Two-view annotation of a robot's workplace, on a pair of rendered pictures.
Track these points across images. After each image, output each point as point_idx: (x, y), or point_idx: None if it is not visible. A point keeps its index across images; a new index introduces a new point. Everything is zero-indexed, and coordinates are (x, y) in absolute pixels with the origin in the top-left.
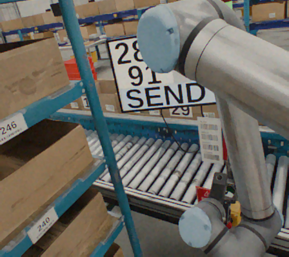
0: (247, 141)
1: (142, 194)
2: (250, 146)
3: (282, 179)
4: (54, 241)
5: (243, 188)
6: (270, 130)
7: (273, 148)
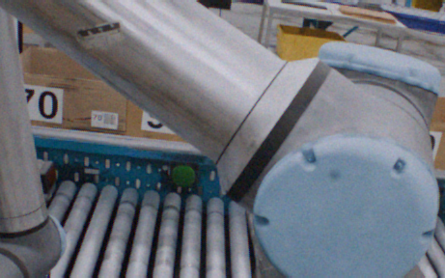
0: None
1: None
2: (0, 89)
3: (101, 221)
4: None
5: None
6: (89, 136)
7: (93, 174)
